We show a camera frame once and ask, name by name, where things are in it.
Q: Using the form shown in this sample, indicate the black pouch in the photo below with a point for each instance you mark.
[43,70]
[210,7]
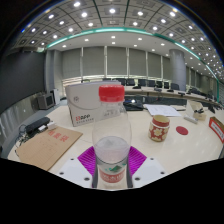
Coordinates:
[36,124]

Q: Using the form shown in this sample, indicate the grey monitor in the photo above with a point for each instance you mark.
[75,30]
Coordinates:
[45,101]

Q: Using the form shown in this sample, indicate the ceiling lights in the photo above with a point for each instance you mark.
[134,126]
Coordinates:
[112,10]

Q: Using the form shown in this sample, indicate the row of black office chairs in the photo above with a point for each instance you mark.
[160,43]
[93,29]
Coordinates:
[146,82]

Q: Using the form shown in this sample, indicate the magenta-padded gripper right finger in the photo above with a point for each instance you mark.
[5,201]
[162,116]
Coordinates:
[150,168]

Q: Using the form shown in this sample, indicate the cream mug red pattern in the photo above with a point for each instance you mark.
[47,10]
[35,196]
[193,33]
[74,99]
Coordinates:
[158,130]

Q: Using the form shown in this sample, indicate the clear water bottle red cap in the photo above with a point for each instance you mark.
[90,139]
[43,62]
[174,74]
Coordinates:
[111,133]

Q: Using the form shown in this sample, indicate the open cardboard box red label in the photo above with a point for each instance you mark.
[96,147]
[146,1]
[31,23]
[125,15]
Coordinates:
[217,128]

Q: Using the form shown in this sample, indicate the white remote control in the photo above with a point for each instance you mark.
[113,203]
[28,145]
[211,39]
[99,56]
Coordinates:
[190,119]

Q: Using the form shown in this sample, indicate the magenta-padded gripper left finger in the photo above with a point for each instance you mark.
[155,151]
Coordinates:
[75,170]

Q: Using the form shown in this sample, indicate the brown kraft paper envelope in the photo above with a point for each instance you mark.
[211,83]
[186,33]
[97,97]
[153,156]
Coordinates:
[46,146]

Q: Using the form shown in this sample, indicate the white cardboard box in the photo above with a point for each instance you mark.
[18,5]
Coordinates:
[81,103]

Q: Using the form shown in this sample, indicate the flat round red coaster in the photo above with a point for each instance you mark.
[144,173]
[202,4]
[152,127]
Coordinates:
[182,130]

